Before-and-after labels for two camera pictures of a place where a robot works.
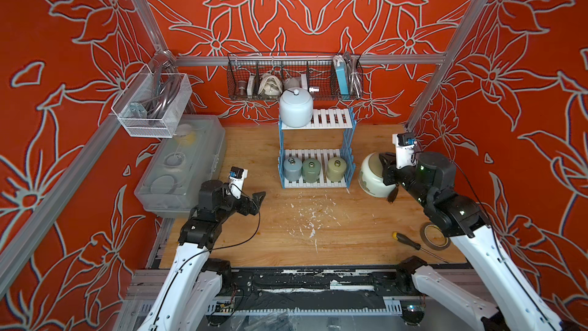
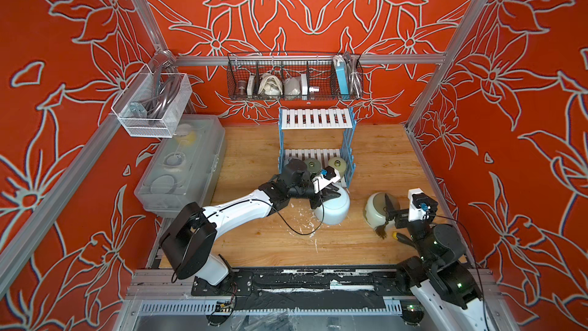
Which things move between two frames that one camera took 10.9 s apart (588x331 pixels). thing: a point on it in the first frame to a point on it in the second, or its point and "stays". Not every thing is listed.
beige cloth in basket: (270, 85) stays
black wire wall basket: (330, 75) stays
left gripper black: (244, 209) to (322, 197)
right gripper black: (390, 170) to (392, 214)
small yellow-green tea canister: (336, 168) stays
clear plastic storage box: (170, 185) stays
